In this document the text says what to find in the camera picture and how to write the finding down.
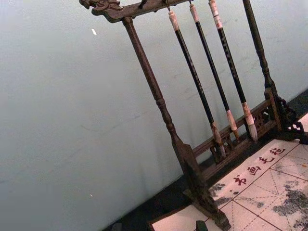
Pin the dark carved wooden brush rack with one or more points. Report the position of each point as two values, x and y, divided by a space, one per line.
144 65

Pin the black brush with dark tip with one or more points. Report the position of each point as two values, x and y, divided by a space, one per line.
192 74

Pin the black brush with brown tip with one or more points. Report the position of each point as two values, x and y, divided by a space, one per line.
211 62

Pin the black table cloth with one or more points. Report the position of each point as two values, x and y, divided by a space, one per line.
166 202

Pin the black brush with grey tip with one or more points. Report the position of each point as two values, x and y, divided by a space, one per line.
228 53

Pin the small dark green block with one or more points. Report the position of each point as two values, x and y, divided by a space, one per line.
200 226

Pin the white felt mat red grid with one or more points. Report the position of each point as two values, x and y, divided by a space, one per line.
264 192

